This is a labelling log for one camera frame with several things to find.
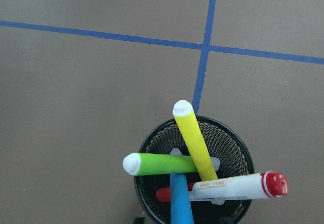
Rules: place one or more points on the yellow marker pen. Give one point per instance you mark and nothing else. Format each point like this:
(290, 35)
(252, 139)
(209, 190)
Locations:
(188, 125)

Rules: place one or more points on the blue marker pen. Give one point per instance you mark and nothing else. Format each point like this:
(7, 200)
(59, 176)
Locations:
(180, 206)

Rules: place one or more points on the green marker pen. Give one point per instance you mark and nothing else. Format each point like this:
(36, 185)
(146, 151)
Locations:
(147, 164)

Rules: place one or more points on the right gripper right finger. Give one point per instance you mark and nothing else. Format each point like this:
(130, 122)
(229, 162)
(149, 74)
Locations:
(226, 220)

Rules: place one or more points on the white red-capped marker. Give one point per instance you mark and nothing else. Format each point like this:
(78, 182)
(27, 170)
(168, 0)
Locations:
(265, 185)

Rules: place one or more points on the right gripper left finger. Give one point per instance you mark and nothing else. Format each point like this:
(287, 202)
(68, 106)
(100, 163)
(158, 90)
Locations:
(138, 220)

